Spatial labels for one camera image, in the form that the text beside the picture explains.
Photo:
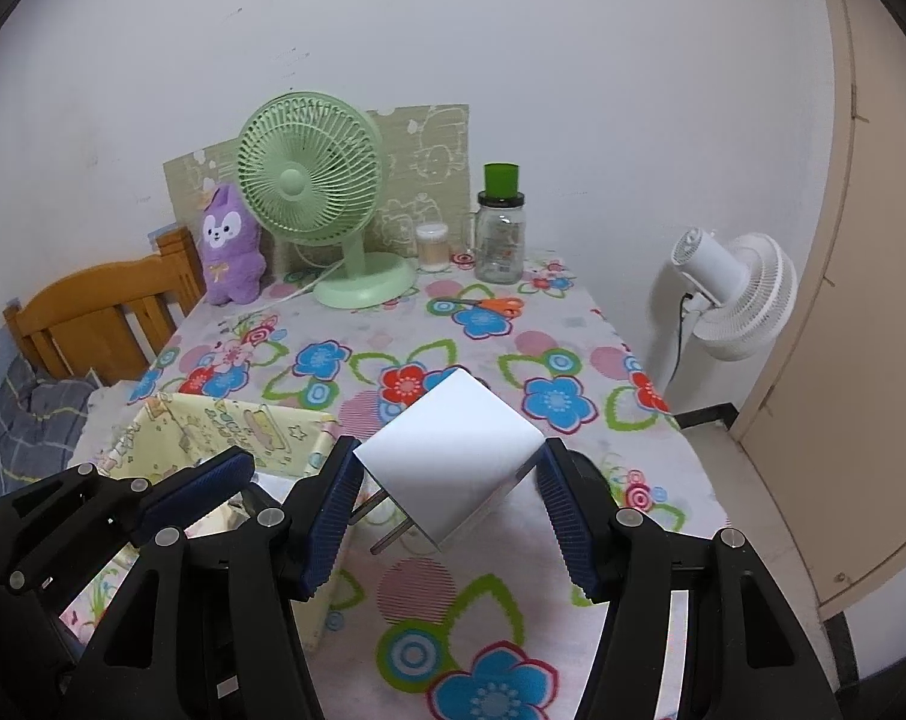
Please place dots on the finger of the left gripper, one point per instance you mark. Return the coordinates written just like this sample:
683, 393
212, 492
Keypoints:
58, 533

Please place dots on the beige wooden door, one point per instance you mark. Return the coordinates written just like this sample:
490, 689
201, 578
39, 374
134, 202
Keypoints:
825, 425

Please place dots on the green desk fan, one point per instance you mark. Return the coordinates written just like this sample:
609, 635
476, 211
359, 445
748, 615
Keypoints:
312, 171

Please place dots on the glass mason jar mug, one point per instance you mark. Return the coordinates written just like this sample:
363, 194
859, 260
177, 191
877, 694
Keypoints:
494, 235

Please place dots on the orange handled scissors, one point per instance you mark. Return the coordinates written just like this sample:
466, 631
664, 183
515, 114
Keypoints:
507, 307

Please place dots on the purple plush rabbit toy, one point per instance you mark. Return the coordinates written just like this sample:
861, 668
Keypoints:
232, 262

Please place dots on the floral tablecloth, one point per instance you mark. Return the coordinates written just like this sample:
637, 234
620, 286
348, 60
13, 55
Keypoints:
451, 598

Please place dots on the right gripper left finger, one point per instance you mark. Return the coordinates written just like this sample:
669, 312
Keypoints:
204, 627

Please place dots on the wooden bed headboard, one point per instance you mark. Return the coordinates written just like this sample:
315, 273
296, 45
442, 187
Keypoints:
108, 318

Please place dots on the blue plaid bedding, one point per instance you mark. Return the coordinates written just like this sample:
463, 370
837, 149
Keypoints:
41, 420

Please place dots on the green cup on jar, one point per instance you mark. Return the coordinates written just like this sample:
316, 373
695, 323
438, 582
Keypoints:
501, 180

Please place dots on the cotton swab container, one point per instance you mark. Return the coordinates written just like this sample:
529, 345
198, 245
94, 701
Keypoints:
433, 246

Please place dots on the yellow cartoon storage box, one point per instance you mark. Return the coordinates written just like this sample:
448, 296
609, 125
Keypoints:
153, 438

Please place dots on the small white cube charger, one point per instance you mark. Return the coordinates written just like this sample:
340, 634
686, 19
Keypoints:
448, 459

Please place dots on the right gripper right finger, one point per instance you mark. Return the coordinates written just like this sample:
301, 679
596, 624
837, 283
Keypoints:
747, 655

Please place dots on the white circulator fan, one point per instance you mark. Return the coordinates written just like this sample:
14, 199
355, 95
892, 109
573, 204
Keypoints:
742, 292

